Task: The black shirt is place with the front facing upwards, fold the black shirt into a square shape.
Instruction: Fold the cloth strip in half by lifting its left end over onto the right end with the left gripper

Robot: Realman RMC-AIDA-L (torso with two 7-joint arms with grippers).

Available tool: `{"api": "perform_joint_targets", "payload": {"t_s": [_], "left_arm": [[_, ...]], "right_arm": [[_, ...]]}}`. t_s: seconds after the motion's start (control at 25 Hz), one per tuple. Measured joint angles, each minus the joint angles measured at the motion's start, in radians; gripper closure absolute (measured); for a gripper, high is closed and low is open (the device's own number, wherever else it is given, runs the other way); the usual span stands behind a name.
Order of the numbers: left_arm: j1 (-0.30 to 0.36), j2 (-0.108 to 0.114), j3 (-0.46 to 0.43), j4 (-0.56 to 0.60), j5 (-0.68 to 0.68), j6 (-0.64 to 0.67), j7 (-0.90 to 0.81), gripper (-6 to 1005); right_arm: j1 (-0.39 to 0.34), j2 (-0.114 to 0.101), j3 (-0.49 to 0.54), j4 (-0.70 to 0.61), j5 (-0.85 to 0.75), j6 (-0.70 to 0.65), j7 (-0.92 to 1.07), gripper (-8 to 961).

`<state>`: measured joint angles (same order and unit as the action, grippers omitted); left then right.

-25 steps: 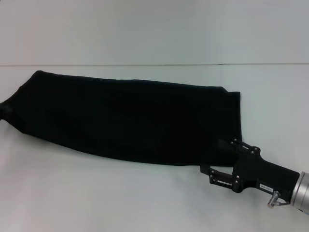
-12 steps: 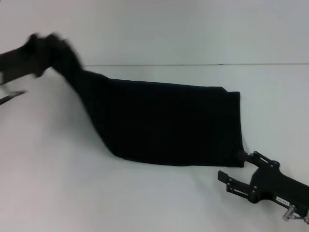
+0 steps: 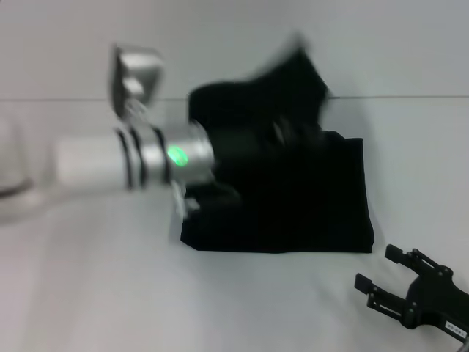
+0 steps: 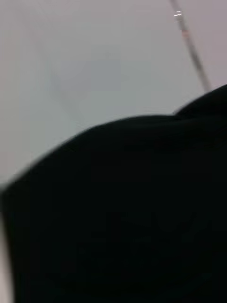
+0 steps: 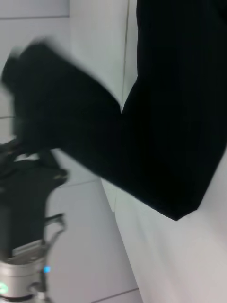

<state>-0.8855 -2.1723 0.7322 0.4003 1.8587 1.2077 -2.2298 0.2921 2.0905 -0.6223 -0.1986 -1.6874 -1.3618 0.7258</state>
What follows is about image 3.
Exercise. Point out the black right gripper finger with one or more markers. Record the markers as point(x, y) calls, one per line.
point(377, 293)
point(410, 258)

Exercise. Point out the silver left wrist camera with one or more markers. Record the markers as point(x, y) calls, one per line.
point(137, 80)

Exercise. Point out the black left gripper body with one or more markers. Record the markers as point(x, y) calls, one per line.
point(238, 150)

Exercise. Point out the black shirt with FREE print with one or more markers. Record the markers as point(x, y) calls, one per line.
point(293, 190)

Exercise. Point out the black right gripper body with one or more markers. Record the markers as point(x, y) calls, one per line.
point(436, 297)

